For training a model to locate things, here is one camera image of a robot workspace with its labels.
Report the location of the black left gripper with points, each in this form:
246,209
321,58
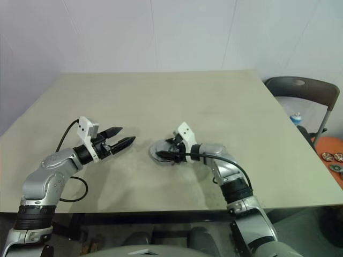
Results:
103,148

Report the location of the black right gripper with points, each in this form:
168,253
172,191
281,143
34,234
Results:
180,150

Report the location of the grey motor end cover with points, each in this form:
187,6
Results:
159,146

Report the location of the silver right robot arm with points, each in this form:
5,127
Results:
241,187

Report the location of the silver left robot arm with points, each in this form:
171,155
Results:
40,182

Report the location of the grey robot torso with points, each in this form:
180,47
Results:
120,251

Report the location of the blue white bottle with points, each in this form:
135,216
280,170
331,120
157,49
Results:
296,119

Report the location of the dark folding chair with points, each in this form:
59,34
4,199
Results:
294,87

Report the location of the spare copper wound stator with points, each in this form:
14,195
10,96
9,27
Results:
327,157
339,157

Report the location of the orange stool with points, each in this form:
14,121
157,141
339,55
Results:
329,144

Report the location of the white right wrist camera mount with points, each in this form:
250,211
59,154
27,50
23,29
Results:
187,134

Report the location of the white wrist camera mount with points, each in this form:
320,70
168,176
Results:
187,134
85,128

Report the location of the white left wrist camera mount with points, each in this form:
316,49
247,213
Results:
85,128

